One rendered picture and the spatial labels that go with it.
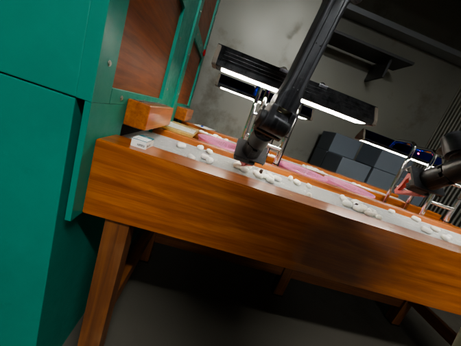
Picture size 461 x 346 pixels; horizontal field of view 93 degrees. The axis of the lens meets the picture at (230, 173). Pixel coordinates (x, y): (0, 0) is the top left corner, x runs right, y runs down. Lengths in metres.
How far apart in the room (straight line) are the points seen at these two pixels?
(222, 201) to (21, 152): 0.42
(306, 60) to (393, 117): 3.59
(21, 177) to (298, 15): 2.74
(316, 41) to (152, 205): 0.53
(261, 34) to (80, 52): 2.40
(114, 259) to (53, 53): 0.47
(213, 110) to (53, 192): 2.22
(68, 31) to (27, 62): 0.10
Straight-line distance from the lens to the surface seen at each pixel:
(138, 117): 0.64
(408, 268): 0.82
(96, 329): 0.85
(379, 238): 0.71
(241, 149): 0.69
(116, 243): 0.64
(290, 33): 2.85
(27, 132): 0.58
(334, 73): 3.68
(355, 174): 2.91
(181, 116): 1.30
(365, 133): 1.64
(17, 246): 0.70
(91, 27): 0.52
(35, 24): 0.57
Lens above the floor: 0.90
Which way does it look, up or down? 14 degrees down
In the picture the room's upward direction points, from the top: 20 degrees clockwise
